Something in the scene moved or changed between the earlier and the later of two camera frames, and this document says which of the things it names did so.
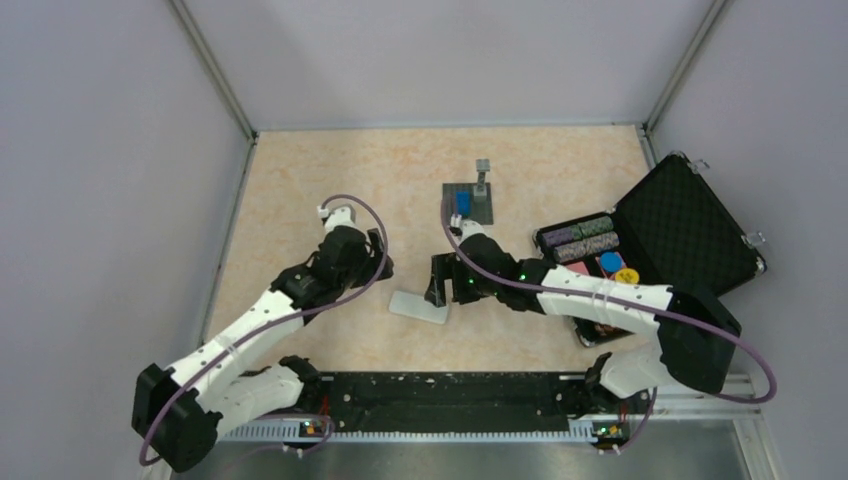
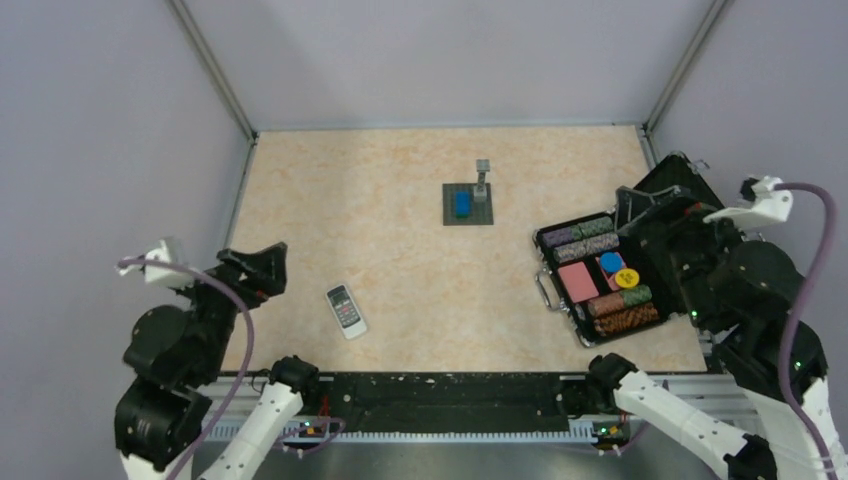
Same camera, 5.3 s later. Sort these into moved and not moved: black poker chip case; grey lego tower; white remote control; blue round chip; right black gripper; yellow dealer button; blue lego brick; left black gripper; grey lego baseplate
Moved: left black gripper; right black gripper; white remote control
Not moved: yellow dealer button; blue lego brick; blue round chip; black poker chip case; grey lego tower; grey lego baseplate
